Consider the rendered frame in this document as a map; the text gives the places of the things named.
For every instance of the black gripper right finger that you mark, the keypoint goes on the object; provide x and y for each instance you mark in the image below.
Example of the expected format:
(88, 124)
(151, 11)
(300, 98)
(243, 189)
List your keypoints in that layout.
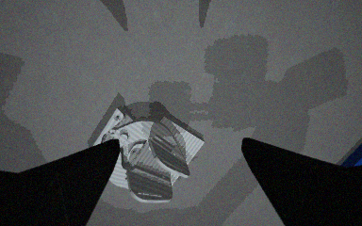
(306, 191)

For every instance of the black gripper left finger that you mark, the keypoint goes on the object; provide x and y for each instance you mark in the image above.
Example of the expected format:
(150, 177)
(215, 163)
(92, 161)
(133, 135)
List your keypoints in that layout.
(63, 192)

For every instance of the blue flat bar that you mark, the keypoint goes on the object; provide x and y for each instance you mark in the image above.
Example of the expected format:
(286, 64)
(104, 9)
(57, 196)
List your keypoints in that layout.
(355, 159)

